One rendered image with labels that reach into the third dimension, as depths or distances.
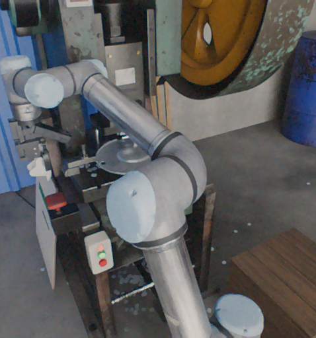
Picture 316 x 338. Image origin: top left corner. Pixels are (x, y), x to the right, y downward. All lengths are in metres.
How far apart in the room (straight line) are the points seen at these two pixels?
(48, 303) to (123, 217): 1.25
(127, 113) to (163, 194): 0.25
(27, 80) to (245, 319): 0.74
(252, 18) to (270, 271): 0.92
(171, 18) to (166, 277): 0.82
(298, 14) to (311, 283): 0.94
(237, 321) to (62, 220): 0.61
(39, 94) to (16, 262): 1.40
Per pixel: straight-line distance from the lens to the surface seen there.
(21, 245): 2.14
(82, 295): 1.74
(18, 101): 0.91
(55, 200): 1.09
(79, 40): 1.05
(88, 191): 1.22
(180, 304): 0.69
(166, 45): 1.17
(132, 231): 0.58
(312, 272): 1.47
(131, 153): 1.23
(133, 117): 0.74
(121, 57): 1.15
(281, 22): 1.08
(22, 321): 1.78
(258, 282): 1.37
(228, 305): 0.87
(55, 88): 0.80
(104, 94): 0.80
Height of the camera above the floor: 1.38
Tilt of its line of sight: 32 degrees down
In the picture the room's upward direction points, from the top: 2 degrees counter-clockwise
